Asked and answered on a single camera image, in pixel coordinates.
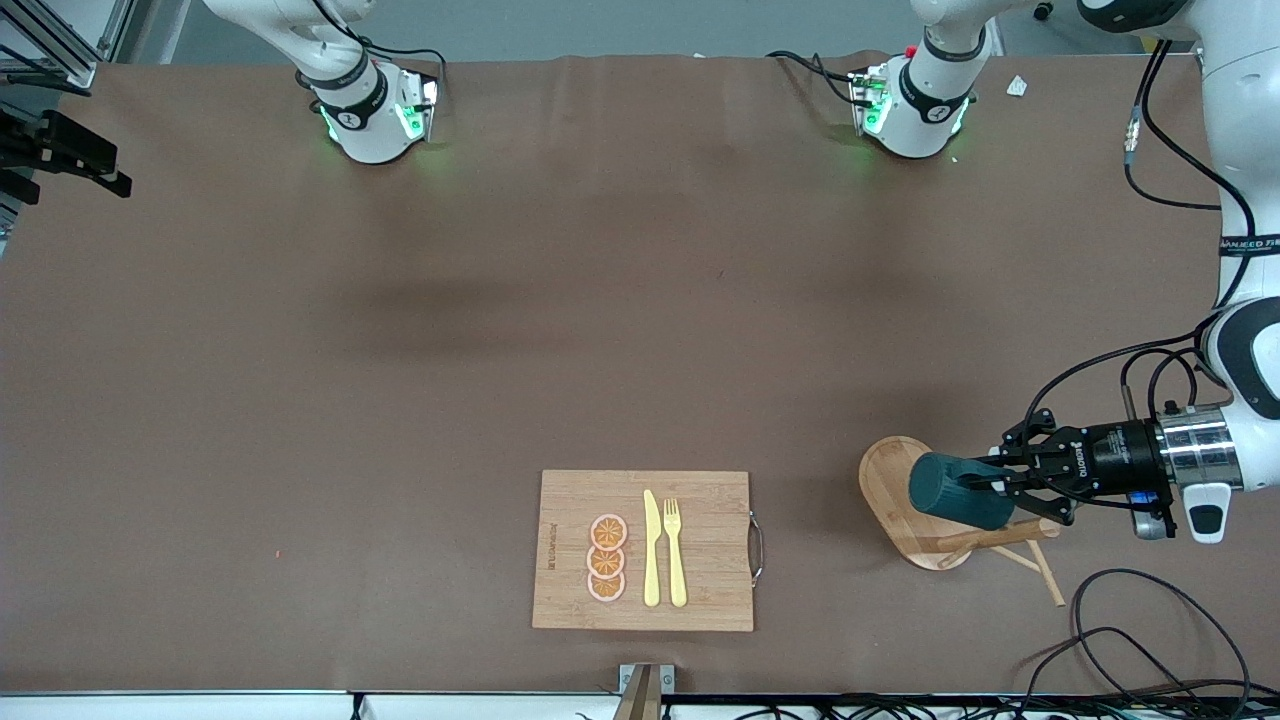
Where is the bamboo cutting board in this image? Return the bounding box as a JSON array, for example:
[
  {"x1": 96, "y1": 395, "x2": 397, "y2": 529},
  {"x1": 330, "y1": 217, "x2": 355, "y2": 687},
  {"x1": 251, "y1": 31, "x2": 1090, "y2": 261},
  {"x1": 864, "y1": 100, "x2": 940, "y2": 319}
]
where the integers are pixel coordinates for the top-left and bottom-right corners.
[{"x1": 531, "y1": 469, "x2": 766, "y2": 633}]

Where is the black arm base cable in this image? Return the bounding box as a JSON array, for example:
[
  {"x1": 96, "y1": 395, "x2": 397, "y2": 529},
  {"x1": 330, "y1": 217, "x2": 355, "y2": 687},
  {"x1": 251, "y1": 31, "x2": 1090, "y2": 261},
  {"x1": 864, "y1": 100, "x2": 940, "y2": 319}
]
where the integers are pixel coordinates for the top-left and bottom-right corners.
[
  {"x1": 766, "y1": 50, "x2": 863, "y2": 106},
  {"x1": 308, "y1": 0, "x2": 448, "y2": 111}
]

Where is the black right arm base cable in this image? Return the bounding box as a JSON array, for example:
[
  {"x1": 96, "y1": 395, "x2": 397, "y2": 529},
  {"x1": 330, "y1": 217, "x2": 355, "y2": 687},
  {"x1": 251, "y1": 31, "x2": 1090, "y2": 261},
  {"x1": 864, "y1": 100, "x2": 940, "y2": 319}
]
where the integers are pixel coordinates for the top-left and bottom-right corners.
[{"x1": 308, "y1": 0, "x2": 448, "y2": 111}]

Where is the yellow plastic knife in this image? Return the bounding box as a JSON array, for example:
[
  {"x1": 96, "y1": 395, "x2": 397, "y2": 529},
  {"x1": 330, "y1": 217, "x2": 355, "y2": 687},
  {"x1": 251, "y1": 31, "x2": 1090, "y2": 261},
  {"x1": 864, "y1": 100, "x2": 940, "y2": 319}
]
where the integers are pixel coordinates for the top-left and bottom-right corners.
[{"x1": 642, "y1": 489, "x2": 663, "y2": 608}]

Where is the white table edge rail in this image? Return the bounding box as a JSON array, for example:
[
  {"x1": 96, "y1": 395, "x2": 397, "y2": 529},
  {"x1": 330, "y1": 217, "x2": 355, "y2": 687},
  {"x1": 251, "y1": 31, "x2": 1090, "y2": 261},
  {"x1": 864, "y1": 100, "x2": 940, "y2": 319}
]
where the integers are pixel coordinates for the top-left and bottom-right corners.
[{"x1": 0, "y1": 688, "x2": 1280, "y2": 720}]

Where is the brown table cover mat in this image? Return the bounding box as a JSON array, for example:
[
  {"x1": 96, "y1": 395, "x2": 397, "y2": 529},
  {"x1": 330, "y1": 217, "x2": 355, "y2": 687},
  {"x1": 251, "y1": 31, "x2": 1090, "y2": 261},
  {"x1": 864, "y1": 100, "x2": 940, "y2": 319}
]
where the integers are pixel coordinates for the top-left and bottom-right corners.
[{"x1": 0, "y1": 50, "x2": 1280, "y2": 696}]

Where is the grey metal bracket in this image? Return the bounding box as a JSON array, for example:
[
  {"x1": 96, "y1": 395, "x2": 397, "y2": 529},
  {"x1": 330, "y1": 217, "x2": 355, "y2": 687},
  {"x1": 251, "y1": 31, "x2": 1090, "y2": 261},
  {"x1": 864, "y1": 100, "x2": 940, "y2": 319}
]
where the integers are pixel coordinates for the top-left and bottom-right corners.
[{"x1": 618, "y1": 663, "x2": 676, "y2": 697}]

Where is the yellow plastic fork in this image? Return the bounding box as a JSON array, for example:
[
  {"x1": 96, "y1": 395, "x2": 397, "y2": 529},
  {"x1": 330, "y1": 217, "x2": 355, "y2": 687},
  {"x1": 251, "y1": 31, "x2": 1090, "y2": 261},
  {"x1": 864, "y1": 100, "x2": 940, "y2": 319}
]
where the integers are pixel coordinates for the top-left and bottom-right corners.
[{"x1": 663, "y1": 498, "x2": 689, "y2": 609}]

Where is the black left arm base cable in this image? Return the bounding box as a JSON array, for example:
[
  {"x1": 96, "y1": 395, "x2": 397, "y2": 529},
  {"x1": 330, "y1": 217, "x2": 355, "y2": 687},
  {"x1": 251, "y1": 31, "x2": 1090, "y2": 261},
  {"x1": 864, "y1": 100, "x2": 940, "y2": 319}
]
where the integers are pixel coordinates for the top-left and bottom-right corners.
[{"x1": 766, "y1": 50, "x2": 863, "y2": 106}]

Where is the black coiled cable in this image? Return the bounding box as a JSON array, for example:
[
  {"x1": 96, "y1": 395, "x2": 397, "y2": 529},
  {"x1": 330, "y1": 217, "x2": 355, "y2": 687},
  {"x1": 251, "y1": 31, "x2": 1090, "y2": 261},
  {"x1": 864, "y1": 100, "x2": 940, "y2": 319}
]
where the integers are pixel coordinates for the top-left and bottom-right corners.
[{"x1": 1018, "y1": 568, "x2": 1253, "y2": 720}]

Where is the brown camera post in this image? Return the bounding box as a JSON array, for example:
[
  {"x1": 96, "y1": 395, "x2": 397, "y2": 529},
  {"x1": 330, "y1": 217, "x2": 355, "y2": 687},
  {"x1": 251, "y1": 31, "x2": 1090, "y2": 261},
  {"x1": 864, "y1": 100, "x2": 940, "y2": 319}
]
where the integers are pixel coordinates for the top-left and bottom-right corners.
[{"x1": 612, "y1": 668, "x2": 663, "y2": 720}]

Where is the dark teal cup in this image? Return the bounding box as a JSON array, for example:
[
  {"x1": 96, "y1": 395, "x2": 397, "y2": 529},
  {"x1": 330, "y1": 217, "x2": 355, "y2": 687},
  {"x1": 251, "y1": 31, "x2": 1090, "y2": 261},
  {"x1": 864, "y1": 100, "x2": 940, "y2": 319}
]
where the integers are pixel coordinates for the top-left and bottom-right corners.
[{"x1": 908, "y1": 452, "x2": 1016, "y2": 532}]

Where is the aluminium frame post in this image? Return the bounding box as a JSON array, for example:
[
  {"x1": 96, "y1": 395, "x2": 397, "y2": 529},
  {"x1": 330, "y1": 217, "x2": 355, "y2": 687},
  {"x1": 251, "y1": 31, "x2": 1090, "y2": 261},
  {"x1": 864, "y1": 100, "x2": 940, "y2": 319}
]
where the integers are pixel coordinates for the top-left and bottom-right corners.
[{"x1": 0, "y1": 0, "x2": 136, "y2": 89}]

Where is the wooden cup rack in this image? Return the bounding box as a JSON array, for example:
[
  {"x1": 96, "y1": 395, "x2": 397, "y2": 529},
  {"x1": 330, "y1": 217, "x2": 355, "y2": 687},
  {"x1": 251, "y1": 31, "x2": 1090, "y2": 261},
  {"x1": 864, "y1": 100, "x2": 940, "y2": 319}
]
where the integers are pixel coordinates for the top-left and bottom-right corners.
[{"x1": 858, "y1": 436, "x2": 1068, "y2": 608}]

